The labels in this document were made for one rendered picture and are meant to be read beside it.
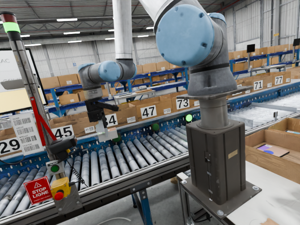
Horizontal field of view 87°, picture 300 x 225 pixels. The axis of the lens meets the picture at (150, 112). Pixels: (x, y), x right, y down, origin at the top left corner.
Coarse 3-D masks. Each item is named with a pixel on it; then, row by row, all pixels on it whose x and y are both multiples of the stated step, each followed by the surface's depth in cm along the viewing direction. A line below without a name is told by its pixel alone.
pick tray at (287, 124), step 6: (282, 120) 116; (288, 120) 119; (294, 120) 116; (270, 126) 109; (276, 126) 113; (282, 126) 117; (288, 126) 120; (294, 126) 116; (282, 132) 100; (288, 132) 97
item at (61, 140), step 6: (60, 138) 78; (66, 138) 76; (72, 138) 76; (54, 144) 74; (60, 144) 74; (66, 144) 75; (72, 144) 76; (54, 150) 74; (60, 150) 75; (66, 150) 78; (60, 156) 76; (66, 156) 77
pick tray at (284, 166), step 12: (264, 132) 107; (276, 132) 100; (252, 144) 103; (276, 144) 101; (288, 144) 95; (252, 156) 88; (264, 156) 82; (276, 156) 76; (288, 156) 89; (264, 168) 83; (276, 168) 78; (288, 168) 73
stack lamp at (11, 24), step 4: (0, 16) 64; (4, 16) 64; (8, 16) 65; (12, 16) 66; (4, 20) 64; (8, 20) 65; (12, 20) 66; (16, 20) 67; (4, 24) 65; (8, 24) 65; (12, 24) 66; (16, 24) 67; (4, 28) 65; (8, 28) 65; (12, 28) 66; (16, 28) 67; (20, 32) 69
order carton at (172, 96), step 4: (176, 92) 199; (180, 92) 201; (184, 92) 203; (164, 96) 194; (168, 96) 196; (172, 96) 198; (172, 100) 166; (192, 100) 175; (196, 100) 177; (172, 104) 167; (192, 104) 176; (172, 108) 168; (176, 108) 170; (184, 108) 173; (188, 108) 175
